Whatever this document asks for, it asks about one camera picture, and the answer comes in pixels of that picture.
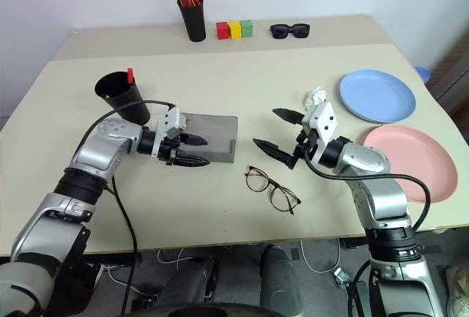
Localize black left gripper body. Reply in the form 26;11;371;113
158;132;187;167

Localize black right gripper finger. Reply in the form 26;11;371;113
272;108;306;127
252;138;298;170

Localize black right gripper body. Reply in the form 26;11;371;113
292;128;319;166

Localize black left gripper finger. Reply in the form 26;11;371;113
171;152;211;169
180;133;209;146

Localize wide black cup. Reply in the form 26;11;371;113
94;70;152;126

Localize tall black pen cup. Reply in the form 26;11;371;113
178;3;207;42

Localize crumpled white paper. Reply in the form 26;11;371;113
303;87;328;109

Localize thin-rimmed tortoise eyeglasses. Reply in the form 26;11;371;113
244;165;303;217

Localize black sunglasses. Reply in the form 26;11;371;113
270;23;311;40

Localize blue plate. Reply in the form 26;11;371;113
339;70;417;124

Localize yellow block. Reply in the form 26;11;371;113
228;20;243;40

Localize red block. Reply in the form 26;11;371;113
215;21;231;40

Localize pink plate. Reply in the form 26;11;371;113
363;124;459;205

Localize dark rounded robot leg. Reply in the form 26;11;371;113
153;256;221;313
259;244;303;314

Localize small metal caster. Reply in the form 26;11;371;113
333;267;353;289

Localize blue round container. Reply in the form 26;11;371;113
415;66;432;84

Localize dark rounded robot torso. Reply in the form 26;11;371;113
124;304;305;317

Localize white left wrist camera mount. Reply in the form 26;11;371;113
152;106;188;159

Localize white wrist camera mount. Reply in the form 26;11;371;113
301;101;339;165
152;106;188;159

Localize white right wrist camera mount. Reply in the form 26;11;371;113
301;101;339;165

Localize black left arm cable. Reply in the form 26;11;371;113
78;100;176;317

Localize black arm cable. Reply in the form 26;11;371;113
302;148;432;317
78;100;176;317

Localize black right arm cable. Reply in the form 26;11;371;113
302;148;432;317

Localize white floor cable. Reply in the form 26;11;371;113
157;247;193;265
300;236;341;272

